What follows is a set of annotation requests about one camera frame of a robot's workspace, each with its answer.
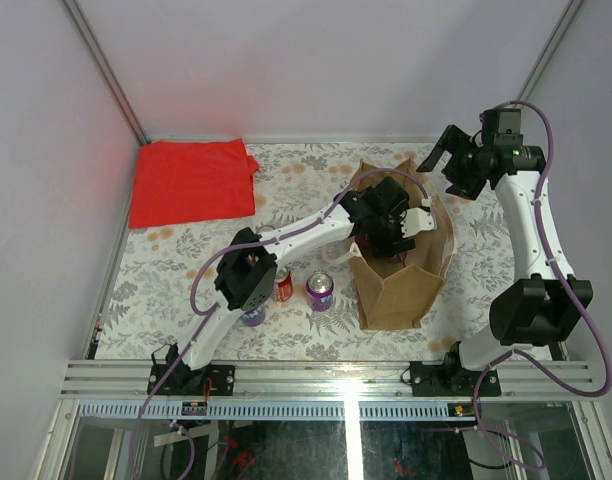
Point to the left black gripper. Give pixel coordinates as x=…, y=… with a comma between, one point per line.
x=394, y=237

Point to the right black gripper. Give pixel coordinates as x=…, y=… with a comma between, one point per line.
x=454, y=140

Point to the brown jute canvas bag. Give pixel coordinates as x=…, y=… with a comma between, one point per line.
x=396, y=296

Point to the purple fanta can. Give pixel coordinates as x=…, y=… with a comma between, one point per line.
x=320, y=289
x=254, y=318
x=264, y=229
x=398, y=258

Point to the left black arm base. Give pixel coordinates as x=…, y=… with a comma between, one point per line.
x=208, y=381

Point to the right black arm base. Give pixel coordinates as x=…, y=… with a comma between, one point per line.
x=462, y=372

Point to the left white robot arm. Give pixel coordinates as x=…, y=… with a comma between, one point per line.
x=240, y=277

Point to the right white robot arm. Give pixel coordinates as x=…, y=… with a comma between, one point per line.
x=542, y=305

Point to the floral patterned tablecloth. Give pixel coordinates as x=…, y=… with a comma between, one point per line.
x=149, y=304

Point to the red coke can front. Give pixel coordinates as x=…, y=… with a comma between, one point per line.
x=283, y=286

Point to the purple fanta can front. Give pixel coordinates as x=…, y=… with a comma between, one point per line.
x=254, y=318

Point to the red folded cloth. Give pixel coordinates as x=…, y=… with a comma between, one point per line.
x=177, y=183

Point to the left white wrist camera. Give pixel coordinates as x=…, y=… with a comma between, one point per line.
x=419, y=219

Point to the aluminium front rail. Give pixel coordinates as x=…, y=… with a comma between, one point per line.
x=298, y=380

